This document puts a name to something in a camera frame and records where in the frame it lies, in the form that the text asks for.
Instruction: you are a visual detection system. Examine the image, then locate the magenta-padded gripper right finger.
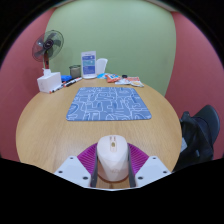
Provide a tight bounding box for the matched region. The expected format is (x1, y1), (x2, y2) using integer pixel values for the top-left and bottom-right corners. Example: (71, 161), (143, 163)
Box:
(127, 142), (172, 188)

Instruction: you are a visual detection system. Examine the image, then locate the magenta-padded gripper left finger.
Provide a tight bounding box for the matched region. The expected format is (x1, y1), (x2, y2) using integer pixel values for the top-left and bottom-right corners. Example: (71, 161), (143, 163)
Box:
(53, 142), (100, 188)

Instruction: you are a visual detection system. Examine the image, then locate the pale pink computer mouse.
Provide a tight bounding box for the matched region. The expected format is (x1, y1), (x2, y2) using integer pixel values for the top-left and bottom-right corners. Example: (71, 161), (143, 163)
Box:
(96, 134), (130, 183)

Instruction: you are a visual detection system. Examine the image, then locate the grey-blue patterned mouse pad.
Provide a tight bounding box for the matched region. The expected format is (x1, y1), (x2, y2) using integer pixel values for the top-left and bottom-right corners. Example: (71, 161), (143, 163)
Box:
(65, 86), (153, 122)

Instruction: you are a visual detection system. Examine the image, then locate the black office chair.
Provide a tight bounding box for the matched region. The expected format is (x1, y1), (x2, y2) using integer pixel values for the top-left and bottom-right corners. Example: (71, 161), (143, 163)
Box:
(173, 104), (221, 173)

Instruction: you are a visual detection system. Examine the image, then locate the red-capped whiteboard marker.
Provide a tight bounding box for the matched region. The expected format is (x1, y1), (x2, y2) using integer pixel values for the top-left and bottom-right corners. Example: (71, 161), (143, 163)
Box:
(49, 83), (65, 94)

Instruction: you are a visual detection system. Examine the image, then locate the black-capped whiteboard marker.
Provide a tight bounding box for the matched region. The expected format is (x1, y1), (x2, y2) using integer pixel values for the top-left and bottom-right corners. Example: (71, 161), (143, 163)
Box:
(63, 76), (83, 88)

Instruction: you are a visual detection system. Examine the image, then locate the orange and white snack packet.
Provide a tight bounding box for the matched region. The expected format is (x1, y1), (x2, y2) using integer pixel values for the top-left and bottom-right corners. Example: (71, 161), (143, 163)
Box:
(126, 76), (145, 88)

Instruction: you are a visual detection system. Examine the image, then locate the white tissue box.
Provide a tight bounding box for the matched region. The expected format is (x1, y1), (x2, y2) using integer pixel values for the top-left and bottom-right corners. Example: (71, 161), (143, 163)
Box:
(36, 67), (63, 94)

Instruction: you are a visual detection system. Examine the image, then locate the blue whiteboard eraser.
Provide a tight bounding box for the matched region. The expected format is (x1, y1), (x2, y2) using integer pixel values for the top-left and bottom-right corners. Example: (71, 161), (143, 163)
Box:
(60, 74), (73, 83)

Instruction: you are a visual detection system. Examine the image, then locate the dark mesh pen cup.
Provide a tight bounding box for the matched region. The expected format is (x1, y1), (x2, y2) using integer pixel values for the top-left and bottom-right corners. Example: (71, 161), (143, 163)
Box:
(68, 64), (82, 80)

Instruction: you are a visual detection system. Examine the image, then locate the light blue packet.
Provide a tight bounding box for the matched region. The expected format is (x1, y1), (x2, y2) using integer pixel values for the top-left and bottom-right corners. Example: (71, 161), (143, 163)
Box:
(97, 72), (111, 80)

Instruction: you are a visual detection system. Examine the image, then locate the clear stand with blue sign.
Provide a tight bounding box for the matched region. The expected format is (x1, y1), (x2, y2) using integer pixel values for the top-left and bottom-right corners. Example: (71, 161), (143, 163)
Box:
(80, 50), (98, 80)

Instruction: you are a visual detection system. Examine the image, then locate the black standing fan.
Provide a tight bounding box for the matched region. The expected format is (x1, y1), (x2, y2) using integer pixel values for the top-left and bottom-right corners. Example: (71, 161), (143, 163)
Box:
(31, 29), (65, 71)

